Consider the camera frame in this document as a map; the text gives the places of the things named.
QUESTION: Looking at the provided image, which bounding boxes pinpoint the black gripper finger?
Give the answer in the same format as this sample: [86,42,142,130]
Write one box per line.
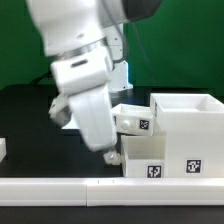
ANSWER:
[103,151,121,165]

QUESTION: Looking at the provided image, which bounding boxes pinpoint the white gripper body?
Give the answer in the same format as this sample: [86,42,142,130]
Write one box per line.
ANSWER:
[68,85,117,152]

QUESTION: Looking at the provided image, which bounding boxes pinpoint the white drawer with knob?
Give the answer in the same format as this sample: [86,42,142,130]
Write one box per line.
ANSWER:
[112,104,154,136]
[121,135,166,178]

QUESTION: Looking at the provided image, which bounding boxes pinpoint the white drawer cabinet box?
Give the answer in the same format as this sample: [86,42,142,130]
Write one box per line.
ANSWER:
[150,93,224,178]

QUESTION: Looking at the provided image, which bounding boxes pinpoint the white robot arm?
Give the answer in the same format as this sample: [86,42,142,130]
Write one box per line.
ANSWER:
[25,0,163,165]

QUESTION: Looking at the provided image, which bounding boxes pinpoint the white marker sheet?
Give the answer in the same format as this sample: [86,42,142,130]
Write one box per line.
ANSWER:
[63,119,79,130]

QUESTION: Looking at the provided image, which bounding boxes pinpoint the white front fence bar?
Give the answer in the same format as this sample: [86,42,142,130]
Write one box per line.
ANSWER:
[0,178,224,207]

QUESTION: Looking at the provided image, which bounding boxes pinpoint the white fence bar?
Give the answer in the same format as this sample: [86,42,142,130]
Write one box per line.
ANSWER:
[0,138,6,163]
[0,178,224,207]

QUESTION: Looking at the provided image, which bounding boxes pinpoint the white left fence bar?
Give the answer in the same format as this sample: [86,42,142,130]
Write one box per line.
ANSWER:
[0,138,6,163]

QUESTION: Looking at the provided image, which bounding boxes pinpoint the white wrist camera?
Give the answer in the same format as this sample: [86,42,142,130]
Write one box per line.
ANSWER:
[51,47,113,96]

